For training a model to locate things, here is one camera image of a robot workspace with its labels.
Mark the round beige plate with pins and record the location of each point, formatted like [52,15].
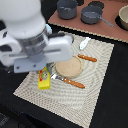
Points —
[70,68]

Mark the beige bowl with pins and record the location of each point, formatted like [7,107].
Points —
[123,14]

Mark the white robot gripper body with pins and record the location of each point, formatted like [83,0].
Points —
[24,55]

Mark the brown stove board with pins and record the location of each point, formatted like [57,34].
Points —
[110,12]

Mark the grey saucepan with handle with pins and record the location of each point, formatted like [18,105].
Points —
[92,15]

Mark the knife with wooden handle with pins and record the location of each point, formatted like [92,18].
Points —
[87,58]

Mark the fork with wooden handle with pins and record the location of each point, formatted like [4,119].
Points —
[66,80]

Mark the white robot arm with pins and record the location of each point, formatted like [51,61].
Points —
[23,19]

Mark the grey pot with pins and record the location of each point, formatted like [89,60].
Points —
[67,9]

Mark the light blue milk carton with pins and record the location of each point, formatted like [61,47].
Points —
[48,29]

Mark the beige woven placemat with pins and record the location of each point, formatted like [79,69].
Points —
[72,103]

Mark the black burner plate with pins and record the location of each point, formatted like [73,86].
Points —
[96,3]

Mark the yellow butter box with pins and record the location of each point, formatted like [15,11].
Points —
[43,79]

